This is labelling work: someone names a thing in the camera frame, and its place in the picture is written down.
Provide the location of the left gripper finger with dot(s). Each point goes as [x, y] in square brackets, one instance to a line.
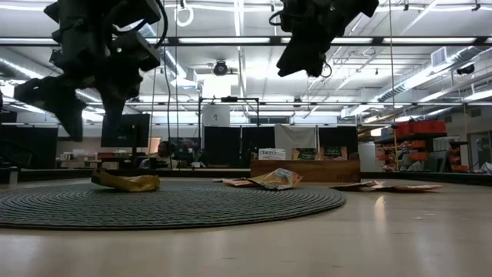
[121, 123]
[108, 123]

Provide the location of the yellow Ahmad tea packet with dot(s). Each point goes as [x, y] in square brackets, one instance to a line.
[130, 184]
[303, 154]
[278, 179]

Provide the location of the white orange Tazo tea packet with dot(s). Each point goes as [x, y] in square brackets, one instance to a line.
[272, 154]

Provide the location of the orange white-bordered tea packet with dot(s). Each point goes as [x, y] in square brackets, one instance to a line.
[236, 183]

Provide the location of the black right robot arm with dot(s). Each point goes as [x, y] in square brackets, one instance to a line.
[330, 15]

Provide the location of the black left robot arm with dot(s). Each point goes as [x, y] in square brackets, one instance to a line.
[88, 38]

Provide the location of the brown wooden tea organizer box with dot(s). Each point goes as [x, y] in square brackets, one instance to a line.
[307, 171]

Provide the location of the black monitor on stand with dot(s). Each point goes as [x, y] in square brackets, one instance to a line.
[136, 131]

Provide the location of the person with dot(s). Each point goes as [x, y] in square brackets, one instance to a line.
[163, 150]

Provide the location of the black overhead light bar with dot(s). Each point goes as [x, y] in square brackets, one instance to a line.
[377, 40]

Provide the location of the white hanging sheet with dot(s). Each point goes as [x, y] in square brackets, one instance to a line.
[296, 136]

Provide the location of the black partition panel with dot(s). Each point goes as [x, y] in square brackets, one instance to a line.
[253, 142]
[338, 134]

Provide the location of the white box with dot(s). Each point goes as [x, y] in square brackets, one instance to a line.
[215, 115]

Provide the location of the round grey woven placemat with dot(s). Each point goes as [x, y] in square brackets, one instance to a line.
[173, 207]

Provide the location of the shelf with red bins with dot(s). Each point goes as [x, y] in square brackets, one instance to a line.
[421, 127]

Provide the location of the round black overhead camera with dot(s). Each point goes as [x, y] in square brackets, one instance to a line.
[220, 68]

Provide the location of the distant black metal frame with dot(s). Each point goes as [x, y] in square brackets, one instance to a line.
[230, 99]

